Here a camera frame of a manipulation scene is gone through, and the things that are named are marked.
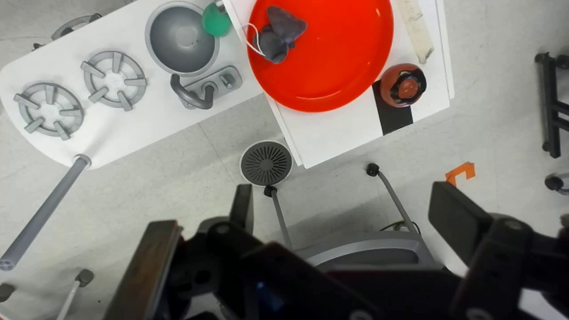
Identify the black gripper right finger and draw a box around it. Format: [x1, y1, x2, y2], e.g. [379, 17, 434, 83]
[429, 179, 536, 320]

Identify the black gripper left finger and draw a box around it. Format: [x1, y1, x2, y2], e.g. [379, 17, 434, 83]
[203, 183, 335, 320]

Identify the grey plush toy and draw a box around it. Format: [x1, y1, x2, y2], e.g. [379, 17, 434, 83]
[258, 3, 310, 65]

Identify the grey toy faucet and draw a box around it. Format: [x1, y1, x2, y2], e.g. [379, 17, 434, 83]
[169, 64, 244, 112]

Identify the white toy stove top panel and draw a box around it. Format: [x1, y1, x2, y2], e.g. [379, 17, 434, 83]
[0, 0, 263, 172]

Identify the orange round plate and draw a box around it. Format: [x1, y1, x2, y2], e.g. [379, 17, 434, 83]
[246, 0, 397, 115]

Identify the grey toy stove burner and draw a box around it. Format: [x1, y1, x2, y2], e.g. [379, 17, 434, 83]
[79, 48, 151, 113]
[11, 80, 87, 142]

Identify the grey toy sink bowl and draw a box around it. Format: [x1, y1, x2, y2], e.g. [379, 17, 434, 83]
[144, 1, 221, 76]

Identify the cream plastic toy piece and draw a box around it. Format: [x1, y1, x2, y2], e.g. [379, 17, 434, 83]
[399, 0, 438, 65]

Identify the grey round floor base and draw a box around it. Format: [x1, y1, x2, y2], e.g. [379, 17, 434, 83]
[239, 138, 295, 186]

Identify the grey four legged chair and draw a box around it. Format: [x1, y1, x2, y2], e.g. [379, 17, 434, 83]
[262, 161, 441, 275]

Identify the brown small bowl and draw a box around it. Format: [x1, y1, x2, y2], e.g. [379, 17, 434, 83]
[377, 62, 429, 110]

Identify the green round knob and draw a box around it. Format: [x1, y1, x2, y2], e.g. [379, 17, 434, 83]
[199, 1, 235, 39]

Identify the grey support tube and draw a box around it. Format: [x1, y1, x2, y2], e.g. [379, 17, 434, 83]
[0, 152, 95, 272]

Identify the black metal frame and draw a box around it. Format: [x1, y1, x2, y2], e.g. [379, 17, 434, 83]
[534, 49, 569, 160]

